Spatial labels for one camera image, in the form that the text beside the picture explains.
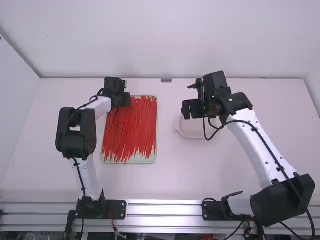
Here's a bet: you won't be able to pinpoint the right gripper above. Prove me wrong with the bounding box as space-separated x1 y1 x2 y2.
181 70 228 120

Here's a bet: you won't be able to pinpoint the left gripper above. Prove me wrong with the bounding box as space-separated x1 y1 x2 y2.
103 76 126 95

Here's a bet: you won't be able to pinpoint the white dish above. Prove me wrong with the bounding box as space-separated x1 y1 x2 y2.
172 111 208 140

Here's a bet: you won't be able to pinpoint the pale tray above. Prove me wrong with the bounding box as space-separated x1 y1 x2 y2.
99 94 160 165

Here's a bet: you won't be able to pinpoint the silver rails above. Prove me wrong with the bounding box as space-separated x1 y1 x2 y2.
0 199 320 236

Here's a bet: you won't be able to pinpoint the black cable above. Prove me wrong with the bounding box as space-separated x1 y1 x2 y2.
202 115 226 142
279 207 316 240

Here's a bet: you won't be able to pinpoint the row of orange cable ties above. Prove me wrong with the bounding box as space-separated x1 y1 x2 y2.
101 96 158 166

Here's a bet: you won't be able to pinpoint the red wire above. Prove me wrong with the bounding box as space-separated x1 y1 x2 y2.
108 211 120 235

